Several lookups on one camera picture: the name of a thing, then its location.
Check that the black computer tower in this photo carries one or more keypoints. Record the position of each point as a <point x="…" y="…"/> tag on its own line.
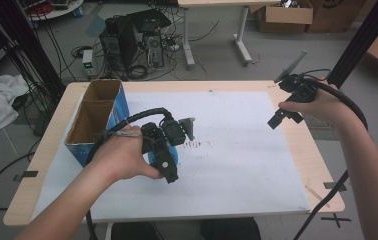
<point x="123" y="43"/>

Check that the blue cardboard box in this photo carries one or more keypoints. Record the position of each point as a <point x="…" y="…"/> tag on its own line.
<point x="93" y="116"/>

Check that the thin wooden stick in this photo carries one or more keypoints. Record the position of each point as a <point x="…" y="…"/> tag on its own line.
<point x="317" y="196"/>

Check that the person's left hand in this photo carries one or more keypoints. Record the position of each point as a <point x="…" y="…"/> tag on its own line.
<point x="123" y="155"/>

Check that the black tape cross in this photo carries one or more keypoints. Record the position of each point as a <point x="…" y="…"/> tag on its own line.
<point x="336" y="220"/>

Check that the open cardboard box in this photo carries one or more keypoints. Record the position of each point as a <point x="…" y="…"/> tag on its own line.
<point x="285" y="16"/>

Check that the white power supply unit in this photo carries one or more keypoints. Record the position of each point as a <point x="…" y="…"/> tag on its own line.
<point x="88" y="61"/>

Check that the large cardboard box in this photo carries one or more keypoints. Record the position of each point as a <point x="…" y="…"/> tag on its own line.
<point x="335" y="15"/>

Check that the black metal frame post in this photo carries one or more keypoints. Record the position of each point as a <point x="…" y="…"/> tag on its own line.
<point x="360" y="43"/>
<point x="27" y="43"/>

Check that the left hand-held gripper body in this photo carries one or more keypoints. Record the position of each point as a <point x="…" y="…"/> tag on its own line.
<point x="173" y="131"/>

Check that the black tape strip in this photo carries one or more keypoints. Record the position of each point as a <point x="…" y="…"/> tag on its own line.
<point x="27" y="174"/>
<point x="338" y="186"/>

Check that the person's right hand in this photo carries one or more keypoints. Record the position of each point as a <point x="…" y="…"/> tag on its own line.
<point x="322" y="106"/>

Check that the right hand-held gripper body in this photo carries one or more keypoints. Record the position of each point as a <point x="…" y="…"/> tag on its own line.
<point x="298" y="90"/>

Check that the white desk frame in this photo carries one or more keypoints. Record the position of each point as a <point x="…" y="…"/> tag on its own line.
<point x="187" y="40"/>

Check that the white table mat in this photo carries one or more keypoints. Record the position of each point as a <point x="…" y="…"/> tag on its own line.
<point x="230" y="160"/>

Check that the round white table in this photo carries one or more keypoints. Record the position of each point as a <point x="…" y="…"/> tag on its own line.
<point x="55" y="8"/>

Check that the wooden table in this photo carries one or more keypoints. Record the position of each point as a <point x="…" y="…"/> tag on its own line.
<point x="313" y="156"/>

